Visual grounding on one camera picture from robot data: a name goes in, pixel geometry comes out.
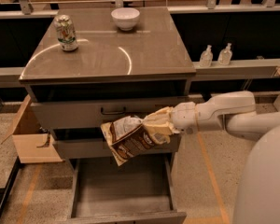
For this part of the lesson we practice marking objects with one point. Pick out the clear sanitizer bottle left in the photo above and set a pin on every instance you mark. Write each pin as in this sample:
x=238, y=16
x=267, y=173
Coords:
x=206, y=57

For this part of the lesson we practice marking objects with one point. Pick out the green white soda can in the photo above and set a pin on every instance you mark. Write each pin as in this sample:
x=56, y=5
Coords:
x=66, y=34

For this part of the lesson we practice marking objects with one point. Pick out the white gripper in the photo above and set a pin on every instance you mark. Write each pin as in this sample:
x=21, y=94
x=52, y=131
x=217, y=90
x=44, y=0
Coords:
x=183, y=117

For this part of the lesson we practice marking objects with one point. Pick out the clear sanitizer bottle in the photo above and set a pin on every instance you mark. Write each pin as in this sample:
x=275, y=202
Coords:
x=224, y=57
x=206, y=57

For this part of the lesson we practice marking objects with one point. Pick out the grey top drawer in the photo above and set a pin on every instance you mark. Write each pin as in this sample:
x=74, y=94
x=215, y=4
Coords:
x=88, y=114

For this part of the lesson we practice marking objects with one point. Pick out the grey bottom drawer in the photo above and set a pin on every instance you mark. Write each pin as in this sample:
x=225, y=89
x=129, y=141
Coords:
x=140, y=191

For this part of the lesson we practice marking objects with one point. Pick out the grey middle drawer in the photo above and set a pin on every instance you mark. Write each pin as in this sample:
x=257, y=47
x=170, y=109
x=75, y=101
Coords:
x=97, y=148

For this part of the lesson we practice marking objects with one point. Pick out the brown chip bag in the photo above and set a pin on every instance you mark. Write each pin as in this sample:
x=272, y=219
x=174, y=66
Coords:
x=127, y=138

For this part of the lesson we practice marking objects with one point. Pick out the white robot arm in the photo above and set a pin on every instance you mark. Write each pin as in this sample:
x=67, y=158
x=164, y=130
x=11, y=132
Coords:
x=258, y=194

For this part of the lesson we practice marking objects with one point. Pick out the clear sanitizer bottle right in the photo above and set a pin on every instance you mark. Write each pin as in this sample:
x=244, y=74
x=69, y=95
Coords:
x=224, y=57

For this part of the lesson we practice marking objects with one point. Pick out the open cardboard box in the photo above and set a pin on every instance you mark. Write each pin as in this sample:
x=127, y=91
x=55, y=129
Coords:
x=32, y=143

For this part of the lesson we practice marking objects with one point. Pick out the grey drawer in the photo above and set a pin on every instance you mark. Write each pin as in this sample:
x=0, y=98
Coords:
x=140, y=191
x=88, y=114
x=97, y=148

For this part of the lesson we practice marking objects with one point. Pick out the black floor frame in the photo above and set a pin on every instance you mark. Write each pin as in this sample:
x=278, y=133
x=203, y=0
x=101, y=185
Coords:
x=5, y=191

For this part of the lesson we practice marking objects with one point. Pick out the grey drawer cabinet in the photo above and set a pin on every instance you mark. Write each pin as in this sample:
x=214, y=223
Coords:
x=150, y=61

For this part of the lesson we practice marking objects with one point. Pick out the white ceramic bowl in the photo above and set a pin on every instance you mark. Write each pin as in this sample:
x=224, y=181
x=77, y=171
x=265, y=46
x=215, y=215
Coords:
x=125, y=17

